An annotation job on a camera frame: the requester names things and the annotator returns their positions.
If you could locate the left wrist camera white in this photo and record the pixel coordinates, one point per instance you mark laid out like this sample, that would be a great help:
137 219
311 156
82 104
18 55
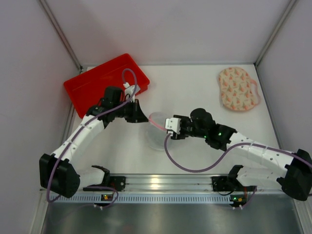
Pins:
130 89

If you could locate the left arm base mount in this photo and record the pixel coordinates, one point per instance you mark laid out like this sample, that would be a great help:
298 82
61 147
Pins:
110 181

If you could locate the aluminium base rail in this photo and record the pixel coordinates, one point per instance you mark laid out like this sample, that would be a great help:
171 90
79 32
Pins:
165 183

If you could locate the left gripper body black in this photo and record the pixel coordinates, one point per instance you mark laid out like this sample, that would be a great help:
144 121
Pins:
133 111

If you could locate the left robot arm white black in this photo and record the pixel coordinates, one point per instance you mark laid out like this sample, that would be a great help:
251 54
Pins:
57 171

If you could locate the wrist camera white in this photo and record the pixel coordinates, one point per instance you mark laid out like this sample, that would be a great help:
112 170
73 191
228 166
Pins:
130 89
172 125

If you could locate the floral pink laundry bag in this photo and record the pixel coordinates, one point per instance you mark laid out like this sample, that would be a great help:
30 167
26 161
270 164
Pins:
238 91

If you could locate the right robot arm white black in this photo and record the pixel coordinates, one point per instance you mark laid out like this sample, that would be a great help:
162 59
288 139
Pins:
291 172

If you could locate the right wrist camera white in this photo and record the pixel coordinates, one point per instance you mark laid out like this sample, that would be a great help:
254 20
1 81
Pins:
172 125

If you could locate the white mesh laundry bag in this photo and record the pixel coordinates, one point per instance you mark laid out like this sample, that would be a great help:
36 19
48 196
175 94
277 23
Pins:
155 132

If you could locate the red plastic bin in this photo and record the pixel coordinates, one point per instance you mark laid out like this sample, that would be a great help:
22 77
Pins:
87 88

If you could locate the slotted cable duct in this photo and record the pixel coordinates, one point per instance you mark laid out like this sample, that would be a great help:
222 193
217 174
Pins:
153 198

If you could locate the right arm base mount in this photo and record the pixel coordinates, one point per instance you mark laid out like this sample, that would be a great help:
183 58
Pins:
227 184

